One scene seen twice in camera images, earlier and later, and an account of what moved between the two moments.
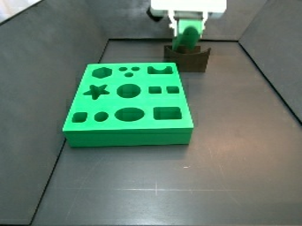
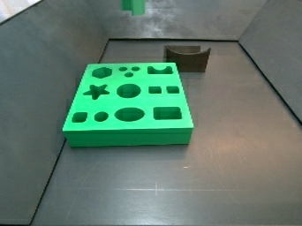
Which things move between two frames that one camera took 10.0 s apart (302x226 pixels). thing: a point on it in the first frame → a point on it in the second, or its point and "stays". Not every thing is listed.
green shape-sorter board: x=129 y=104 stays
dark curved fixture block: x=192 y=60 stays
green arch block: x=189 y=33 → x=135 y=5
